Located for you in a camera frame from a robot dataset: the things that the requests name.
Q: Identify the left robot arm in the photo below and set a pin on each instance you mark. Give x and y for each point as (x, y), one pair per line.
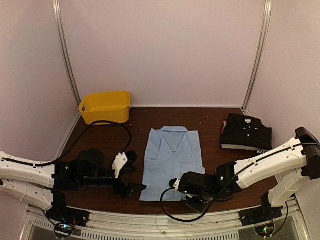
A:
(42, 184)

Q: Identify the aluminium front rail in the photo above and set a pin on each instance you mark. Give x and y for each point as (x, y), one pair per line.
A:
(224, 225)

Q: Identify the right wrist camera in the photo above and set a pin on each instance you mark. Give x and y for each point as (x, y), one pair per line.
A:
(175, 184)

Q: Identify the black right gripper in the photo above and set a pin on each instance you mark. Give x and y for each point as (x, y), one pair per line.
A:
(198, 207)

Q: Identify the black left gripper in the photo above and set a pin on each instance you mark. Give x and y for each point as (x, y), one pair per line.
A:
(126, 193)

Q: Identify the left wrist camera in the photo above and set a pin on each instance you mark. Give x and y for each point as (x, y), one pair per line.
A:
(123, 159)

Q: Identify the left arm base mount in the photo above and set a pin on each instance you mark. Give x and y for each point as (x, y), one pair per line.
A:
(69, 215)

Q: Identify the left aluminium frame post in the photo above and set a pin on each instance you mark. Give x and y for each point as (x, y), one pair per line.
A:
(64, 50)

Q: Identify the aluminium frame post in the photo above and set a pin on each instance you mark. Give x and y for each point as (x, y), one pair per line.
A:
(64, 50)
(264, 31)

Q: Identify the light blue long sleeve shirt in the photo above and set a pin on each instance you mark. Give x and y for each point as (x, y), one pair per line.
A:
(170, 152)

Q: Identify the grey shirt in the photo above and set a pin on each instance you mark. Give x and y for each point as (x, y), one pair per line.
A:
(244, 148)

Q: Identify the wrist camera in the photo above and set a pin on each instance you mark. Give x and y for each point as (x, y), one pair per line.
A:
(123, 159)
(175, 184)

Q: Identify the yellow plastic basket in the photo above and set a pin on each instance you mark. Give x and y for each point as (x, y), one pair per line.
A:
(106, 106)

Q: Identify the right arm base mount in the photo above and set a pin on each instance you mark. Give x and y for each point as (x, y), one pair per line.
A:
(259, 214)

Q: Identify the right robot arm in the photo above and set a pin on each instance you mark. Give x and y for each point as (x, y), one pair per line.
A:
(300, 157)

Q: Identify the right aluminium frame post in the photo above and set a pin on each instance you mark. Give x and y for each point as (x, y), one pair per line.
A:
(264, 31)

